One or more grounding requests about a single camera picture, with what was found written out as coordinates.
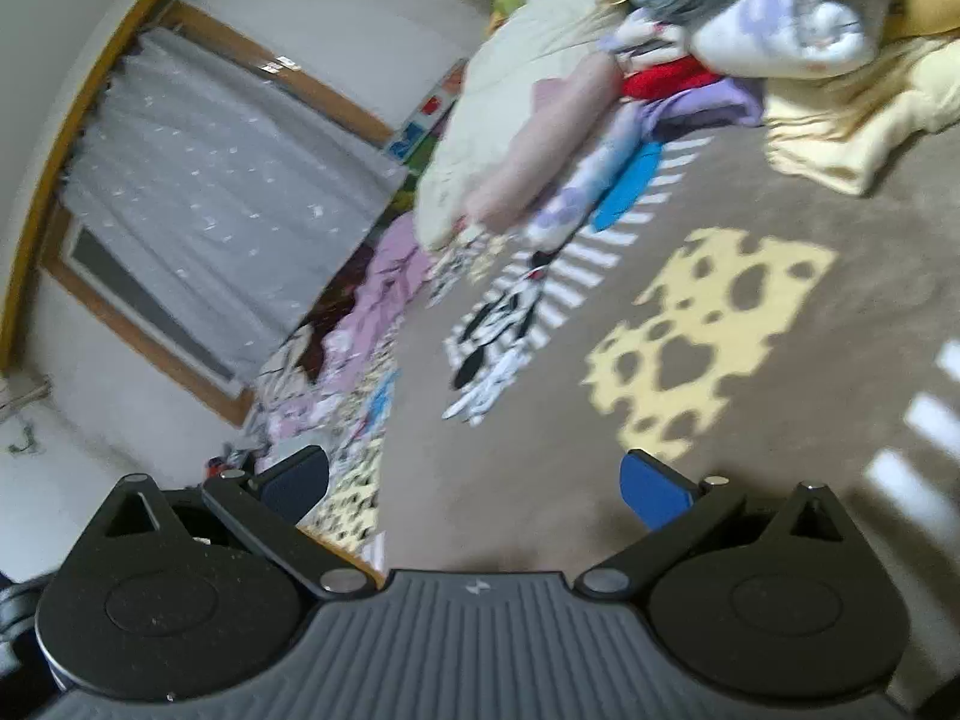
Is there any purple crumpled cloth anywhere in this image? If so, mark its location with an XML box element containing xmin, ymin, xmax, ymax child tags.
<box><xmin>254</xmin><ymin>213</ymin><xmax>431</xmax><ymax>442</ymax></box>

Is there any cartoon print brown blanket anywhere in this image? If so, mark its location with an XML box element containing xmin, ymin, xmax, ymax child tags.
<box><xmin>306</xmin><ymin>128</ymin><xmax>958</xmax><ymax>704</ymax></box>

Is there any grey dotted curtain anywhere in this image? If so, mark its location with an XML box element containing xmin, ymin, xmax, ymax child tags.
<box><xmin>60</xmin><ymin>28</ymin><xmax>405</xmax><ymax>382</ymax></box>

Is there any pale yellow folded blanket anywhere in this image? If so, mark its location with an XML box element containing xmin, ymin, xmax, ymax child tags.
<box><xmin>765</xmin><ymin>0</ymin><xmax>958</xmax><ymax>197</ymax></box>

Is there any dusty pink rolled garment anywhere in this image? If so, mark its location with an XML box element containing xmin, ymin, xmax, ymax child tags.
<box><xmin>464</xmin><ymin>52</ymin><xmax>623</xmax><ymax>232</ymax></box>

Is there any red folded garment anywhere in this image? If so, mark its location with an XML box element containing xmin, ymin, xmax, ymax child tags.
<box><xmin>622</xmin><ymin>55</ymin><xmax>721</xmax><ymax>101</ymax></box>

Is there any white purple floral garment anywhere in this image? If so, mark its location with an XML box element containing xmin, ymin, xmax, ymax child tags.
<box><xmin>688</xmin><ymin>0</ymin><xmax>877</xmax><ymax>80</ymax></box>

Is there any cream duvet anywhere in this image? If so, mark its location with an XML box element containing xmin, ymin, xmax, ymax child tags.
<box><xmin>413</xmin><ymin>0</ymin><xmax>625</xmax><ymax>252</ymax></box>

